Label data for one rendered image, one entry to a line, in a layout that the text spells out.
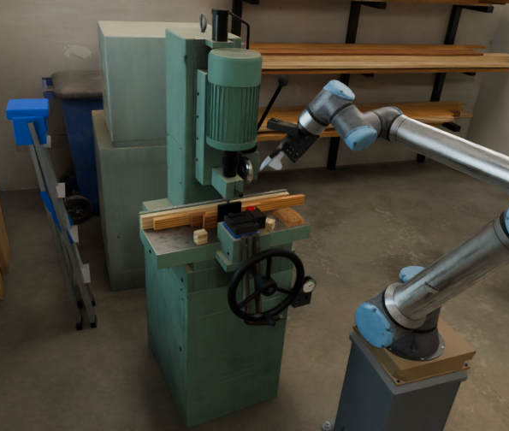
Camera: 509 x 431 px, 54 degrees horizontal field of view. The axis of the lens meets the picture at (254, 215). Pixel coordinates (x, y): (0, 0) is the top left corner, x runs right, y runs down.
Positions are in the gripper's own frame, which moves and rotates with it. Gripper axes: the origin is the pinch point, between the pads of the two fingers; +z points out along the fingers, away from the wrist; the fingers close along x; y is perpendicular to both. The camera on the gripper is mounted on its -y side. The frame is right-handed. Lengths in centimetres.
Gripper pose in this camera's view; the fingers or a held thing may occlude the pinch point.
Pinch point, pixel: (267, 162)
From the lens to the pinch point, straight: 173.7
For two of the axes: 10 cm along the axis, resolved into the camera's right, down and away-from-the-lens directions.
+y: 7.2, 7.0, 0.0
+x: 3.9, -4.1, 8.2
